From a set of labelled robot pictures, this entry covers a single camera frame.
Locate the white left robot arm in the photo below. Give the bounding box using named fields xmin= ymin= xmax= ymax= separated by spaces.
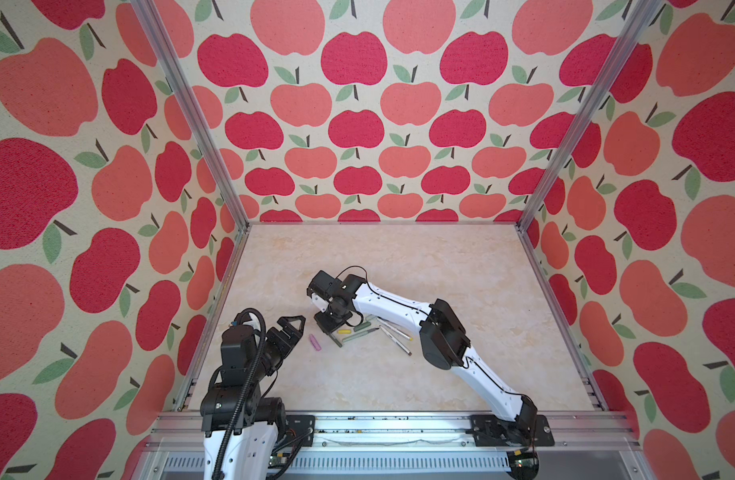
xmin=200 ymin=307 xmax=314 ymax=479

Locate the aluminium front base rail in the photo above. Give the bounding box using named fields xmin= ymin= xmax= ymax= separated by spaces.
xmin=131 ymin=411 xmax=655 ymax=479

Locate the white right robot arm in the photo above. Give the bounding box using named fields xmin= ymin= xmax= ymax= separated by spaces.
xmin=306 ymin=270 xmax=537 ymax=425

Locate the dark green pen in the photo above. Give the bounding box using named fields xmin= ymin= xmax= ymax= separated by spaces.
xmin=328 ymin=334 xmax=343 ymax=348

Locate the aluminium right rear corner post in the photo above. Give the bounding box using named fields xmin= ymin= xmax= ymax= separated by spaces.
xmin=517 ymin=0 xmax=663 ymax=234

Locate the pink pen cap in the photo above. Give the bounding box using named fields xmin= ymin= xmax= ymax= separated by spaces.
xmin=309 ymin=334 xmax=322 ymax=352

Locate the white brown-tipped pen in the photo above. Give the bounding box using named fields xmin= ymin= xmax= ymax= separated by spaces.
xmin=379 ymin=326 xmax=413 ymax=356

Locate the aluminium corner post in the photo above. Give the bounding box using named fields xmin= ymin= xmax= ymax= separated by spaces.
xmin=517 ymin=0 xmax=663 ymax=234
xmin=132 ymin=0 xmax=251 ymax=235

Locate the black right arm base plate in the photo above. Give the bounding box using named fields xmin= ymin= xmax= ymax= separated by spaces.
xmin=467 ymin=414 xmax=555 ymax=448

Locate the light green pen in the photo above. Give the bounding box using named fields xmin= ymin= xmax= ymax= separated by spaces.
xmin=343 ymin=327 xmax=379 ymax=344

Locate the aluminium left rear corner post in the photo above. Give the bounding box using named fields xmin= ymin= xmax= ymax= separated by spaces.
xmin=132 ymin=0 xmax=251 ymax=235

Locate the purple pen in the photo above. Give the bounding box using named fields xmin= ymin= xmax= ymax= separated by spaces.
xmin=387 ymin=320 xmax=417 ymax=331

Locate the dark green pen cap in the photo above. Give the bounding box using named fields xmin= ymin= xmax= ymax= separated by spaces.
xmin=353 ymin=321 xmax=371 ymax=333

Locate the white yellow-tipped pen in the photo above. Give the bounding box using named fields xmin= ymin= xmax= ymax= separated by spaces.
xmin=383 ymin=322 xmax=413 ymax=341

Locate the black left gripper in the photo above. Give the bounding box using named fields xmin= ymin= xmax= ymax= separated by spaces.
xmin=248 ymin=314 xmax=306 ymax=381

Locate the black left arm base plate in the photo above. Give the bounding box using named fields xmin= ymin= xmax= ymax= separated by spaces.
xmin=276 ymin=414 xmax=317 ymax=448

